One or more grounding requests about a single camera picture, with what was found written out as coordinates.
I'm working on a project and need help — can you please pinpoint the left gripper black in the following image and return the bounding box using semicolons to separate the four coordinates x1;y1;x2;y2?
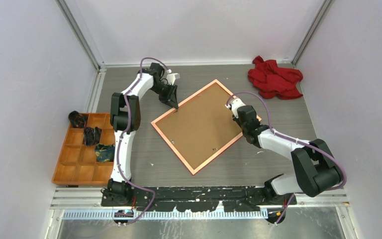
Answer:
150;82;178;109

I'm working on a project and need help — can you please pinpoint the red picture frame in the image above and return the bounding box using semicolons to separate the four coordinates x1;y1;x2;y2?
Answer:
151;80;243;175

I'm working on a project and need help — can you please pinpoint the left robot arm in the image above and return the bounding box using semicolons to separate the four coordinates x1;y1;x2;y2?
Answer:
105;63;180;206

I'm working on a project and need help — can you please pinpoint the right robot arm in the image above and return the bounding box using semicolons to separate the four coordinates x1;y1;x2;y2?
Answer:
228;105;345;205

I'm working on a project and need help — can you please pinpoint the red cloth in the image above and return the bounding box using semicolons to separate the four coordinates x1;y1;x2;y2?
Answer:
248;56;303;100

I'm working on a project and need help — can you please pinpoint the blue green item in tray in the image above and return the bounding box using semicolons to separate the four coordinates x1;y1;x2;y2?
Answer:
95;143;115;162

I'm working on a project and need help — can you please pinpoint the wooden compartment tray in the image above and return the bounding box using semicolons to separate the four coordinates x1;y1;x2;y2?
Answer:
52;113;115;186

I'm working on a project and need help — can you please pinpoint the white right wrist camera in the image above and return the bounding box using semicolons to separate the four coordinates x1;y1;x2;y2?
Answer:
225;97;246;119

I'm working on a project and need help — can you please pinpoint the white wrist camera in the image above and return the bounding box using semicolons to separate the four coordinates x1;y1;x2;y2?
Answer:
225;97;246;119
166;69;180;85

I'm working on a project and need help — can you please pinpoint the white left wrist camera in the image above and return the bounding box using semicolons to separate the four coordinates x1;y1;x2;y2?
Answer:
166;69;180;85

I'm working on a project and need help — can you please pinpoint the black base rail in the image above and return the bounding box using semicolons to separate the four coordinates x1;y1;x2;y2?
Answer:
101;186;296;212

